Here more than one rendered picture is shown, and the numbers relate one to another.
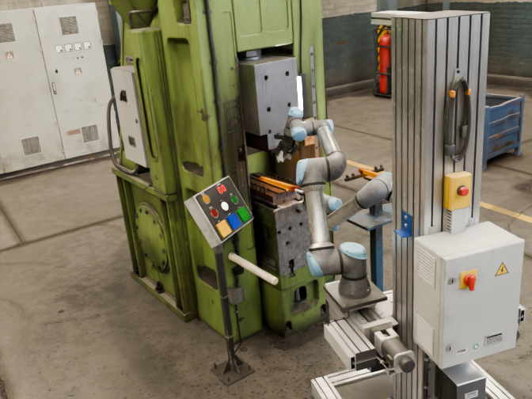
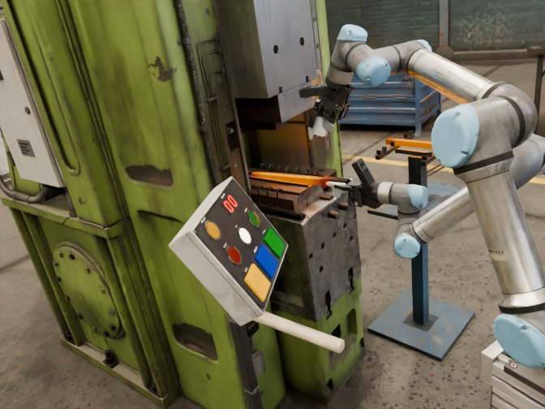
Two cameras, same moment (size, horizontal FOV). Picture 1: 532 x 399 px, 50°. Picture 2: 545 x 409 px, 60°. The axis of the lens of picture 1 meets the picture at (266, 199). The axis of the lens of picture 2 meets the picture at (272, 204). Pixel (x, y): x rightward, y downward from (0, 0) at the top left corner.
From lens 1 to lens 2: 187 cm
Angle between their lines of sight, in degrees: 14
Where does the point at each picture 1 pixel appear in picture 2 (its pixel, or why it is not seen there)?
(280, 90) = (289, 15)
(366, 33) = not seen: hidden behind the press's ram
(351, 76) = not seen: hidden behind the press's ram
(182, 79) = (103, 17)
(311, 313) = (351, 355)
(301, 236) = (335, 253)
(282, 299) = (319, 353)
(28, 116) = not seen: outside the picture
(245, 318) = (264, 391)
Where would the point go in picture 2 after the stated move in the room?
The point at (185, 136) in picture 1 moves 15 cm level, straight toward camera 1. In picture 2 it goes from (123, 122) to (130, 131)
